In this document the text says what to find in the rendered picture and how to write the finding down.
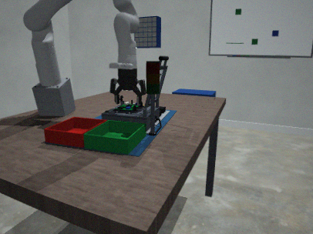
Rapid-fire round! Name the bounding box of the green circuit board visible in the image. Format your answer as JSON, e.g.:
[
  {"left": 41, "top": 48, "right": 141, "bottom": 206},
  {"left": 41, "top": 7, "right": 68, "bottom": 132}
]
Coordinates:
[{"left": 115, "top": 102, "right": 138, "bottom": 111}]

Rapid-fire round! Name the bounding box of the red open-top bin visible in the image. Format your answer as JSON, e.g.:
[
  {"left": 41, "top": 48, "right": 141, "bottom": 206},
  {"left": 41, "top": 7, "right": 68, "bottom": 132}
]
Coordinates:
[{"left": 44, "top": 117, "right": 107, "bottom": 148}]

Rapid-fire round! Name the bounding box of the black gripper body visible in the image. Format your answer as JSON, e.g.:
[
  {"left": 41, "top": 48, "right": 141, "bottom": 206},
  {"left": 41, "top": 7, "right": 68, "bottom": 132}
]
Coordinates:
[{"left": 117, "top": 69, "right": 138, "bottom": 91}]

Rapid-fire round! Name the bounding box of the green open-top bin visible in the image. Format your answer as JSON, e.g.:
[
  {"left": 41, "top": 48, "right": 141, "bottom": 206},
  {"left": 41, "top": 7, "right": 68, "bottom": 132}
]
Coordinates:
[{"left": 83, "top": 120, "right": 146, "bottom": 154}]

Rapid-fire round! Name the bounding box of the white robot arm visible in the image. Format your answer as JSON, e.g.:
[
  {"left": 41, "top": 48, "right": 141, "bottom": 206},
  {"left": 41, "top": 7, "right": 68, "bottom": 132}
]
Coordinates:
[{"left": 23, "top": 0, "right": 140, "bottom": 86}]

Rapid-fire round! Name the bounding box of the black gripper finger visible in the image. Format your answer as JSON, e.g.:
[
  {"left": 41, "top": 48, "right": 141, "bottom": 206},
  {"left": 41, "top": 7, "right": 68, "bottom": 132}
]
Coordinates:
[
  {"left": 110, "top": 79, "right": 125, "bottom": 104},
  {"left": 127, "top": 79, "right": 146, "bottom": 106}
]

